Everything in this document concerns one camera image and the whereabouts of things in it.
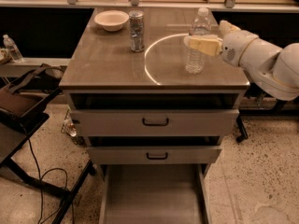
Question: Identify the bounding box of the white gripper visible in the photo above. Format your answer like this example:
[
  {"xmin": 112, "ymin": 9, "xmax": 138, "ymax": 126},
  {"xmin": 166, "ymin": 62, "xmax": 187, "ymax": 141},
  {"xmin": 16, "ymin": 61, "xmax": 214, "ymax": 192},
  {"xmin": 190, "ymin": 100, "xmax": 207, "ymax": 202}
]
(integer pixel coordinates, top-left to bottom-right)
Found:
[{"xmin": 184, "ymin": 20, "xmax": 258, "ymax": 67}]

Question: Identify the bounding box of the clear plastic water bottle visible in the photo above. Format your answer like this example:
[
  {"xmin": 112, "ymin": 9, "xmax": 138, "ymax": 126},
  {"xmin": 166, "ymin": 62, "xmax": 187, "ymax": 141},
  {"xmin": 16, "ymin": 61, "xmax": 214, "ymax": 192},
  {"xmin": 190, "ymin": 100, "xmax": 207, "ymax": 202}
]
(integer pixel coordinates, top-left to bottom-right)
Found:
[{"xmin": 185, "ymin": 7, "xmax": 211, "ymax": 74}]

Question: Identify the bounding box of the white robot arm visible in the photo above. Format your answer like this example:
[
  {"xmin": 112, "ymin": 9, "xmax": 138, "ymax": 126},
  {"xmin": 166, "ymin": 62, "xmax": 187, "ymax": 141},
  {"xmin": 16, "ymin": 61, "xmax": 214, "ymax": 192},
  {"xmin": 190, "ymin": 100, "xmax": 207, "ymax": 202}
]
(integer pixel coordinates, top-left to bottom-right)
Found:
[{"xmin": 184, "ymin": 21, "xmax": 299, "ymax": 101}]

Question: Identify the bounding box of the brown shoulder bag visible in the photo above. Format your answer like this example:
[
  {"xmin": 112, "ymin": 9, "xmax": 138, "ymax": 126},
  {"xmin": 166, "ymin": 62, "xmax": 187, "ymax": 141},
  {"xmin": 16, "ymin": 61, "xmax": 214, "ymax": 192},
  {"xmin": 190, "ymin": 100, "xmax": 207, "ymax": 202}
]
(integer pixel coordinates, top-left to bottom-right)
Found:
[{"xmin": 0, "ymin": 63, "xmax": 64, "ymax": 133}]

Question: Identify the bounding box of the small background water bottle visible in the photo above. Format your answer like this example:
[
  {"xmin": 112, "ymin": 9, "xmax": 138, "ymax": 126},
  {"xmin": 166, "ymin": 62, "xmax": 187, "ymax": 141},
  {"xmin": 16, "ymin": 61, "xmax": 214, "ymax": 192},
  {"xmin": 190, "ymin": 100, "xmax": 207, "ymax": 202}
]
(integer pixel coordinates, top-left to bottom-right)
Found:
[{"xmin": 3, "ymin": 35, "xmax": 23, "ymax": 63}]

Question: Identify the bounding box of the silver metal can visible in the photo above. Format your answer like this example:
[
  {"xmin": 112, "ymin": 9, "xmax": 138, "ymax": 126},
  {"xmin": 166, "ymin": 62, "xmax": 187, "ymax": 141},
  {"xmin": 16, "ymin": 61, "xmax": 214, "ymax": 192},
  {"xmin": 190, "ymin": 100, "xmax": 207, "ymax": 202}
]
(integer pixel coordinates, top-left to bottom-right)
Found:
[{"xmin": 129, "ymin": 10, "xmax": 144, "ymax": 52}]

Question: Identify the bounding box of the top grey drawer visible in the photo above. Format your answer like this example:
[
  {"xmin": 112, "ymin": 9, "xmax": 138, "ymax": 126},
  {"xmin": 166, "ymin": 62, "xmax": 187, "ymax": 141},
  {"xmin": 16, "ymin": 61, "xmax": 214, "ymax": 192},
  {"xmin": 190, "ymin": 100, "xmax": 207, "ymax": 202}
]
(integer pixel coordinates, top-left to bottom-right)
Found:
[{"xmin": 71, "ymin": 109, "xmax": 239, "ymax": 137}]

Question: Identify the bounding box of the white paper bowl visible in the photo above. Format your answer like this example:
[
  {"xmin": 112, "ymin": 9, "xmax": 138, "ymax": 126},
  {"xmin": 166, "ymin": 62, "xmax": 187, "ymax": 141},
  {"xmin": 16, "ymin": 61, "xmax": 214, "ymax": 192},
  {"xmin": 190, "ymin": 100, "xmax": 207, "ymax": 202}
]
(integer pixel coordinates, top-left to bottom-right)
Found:
[{"xmin": 94, "ymin": 10, "xmax": 129, "ymax": 32}]

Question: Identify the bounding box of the grey drawer cabinet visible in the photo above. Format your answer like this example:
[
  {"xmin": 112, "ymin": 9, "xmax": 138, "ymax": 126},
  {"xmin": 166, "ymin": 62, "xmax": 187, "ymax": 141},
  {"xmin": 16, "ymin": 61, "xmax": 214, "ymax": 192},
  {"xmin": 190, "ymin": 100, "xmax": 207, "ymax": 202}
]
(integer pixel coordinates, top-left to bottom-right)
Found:
[{"xmin": 58, "ymin": 7, "xmax": 251, "ymax": 224}]

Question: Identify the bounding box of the middle grey drawer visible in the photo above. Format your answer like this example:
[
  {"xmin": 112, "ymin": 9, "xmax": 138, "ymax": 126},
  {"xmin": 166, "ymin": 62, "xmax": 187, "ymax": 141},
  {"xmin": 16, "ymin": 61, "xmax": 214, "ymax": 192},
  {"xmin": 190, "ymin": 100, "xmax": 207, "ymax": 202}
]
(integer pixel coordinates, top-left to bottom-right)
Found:
[{"xmin": 87, "ymin": 146, "xmax": 221, "ymax": 164}]

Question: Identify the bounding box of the open bottom grey drawer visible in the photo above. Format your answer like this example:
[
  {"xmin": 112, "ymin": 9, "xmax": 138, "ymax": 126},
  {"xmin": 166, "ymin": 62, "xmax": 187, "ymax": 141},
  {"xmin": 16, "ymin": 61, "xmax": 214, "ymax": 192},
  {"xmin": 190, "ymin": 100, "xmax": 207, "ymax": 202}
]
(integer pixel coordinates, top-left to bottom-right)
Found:
[{"xmin": 99, "ymin": 164, "xmax": 212, "ymax": 224}]

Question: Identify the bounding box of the black side table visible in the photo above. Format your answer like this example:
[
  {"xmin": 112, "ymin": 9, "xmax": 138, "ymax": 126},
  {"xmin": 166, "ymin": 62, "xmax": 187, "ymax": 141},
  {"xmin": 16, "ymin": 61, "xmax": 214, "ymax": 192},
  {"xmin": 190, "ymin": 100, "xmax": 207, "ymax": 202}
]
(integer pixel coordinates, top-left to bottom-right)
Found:
[{"xmin": 0, "ymin": 113, "xmax": 95, "ymax": 224}]

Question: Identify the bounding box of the black cable on floor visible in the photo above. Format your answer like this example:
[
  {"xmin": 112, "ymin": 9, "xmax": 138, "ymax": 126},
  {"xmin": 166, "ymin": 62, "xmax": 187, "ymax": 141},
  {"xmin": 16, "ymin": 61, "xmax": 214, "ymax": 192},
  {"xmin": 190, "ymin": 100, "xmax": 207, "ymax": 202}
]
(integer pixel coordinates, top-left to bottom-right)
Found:
[{"xmin": 19, "ymin": 124, "xmax": 77, "ymax": 224}]

